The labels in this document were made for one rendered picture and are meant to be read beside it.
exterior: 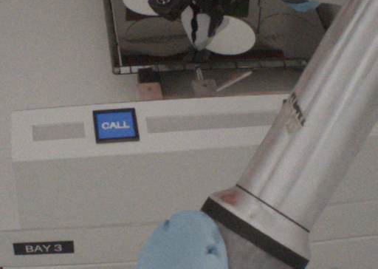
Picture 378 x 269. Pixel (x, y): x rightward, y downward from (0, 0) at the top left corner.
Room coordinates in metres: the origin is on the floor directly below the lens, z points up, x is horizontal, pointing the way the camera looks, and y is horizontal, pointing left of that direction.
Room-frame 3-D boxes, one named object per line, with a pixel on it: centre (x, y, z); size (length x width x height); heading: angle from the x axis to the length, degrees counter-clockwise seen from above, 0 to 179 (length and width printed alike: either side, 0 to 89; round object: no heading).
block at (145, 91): (1.01, -0.01, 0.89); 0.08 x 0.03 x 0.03; 8
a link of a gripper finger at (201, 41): (1.14, -0.10, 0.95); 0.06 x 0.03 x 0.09; 133
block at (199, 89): (1.02, -0.08, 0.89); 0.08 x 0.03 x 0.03; 8
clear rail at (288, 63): (1.11, -0.13, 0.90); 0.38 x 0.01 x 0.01; 98
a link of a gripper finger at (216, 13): (1.12, -0.09, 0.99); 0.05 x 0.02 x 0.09; 43
